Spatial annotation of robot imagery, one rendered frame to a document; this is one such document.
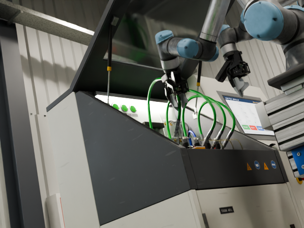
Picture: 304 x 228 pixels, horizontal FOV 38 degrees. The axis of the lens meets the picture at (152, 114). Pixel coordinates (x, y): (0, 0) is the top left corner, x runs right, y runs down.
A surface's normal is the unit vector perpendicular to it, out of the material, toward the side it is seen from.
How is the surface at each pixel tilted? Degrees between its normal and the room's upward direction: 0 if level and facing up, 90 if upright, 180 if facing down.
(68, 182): 90
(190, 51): 125
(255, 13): 97
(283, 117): 90
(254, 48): 90
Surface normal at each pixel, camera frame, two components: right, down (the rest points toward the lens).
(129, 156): -0.72, -0.07
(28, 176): 0.74, -0.38
